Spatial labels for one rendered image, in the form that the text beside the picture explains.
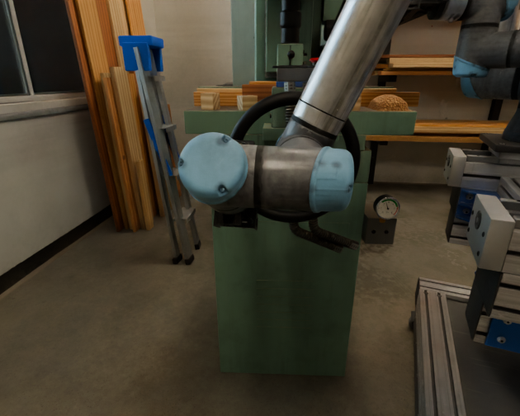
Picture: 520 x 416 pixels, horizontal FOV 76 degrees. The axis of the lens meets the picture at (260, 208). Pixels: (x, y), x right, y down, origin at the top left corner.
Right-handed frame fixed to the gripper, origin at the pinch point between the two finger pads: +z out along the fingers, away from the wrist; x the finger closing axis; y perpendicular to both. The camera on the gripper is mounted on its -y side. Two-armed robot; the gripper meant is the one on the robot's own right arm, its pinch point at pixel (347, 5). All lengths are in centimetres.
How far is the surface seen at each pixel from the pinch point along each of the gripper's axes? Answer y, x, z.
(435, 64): -178, -31, -100
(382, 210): -3, 49, -13
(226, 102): -19.5, 19.6, 30.6
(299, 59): -13.2, 8.5, 9.7
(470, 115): -236, -1, -162
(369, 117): -4.7, 24.6, -8.2
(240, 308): -16, 84, 25
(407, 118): -4.7, 24.7, -17.8
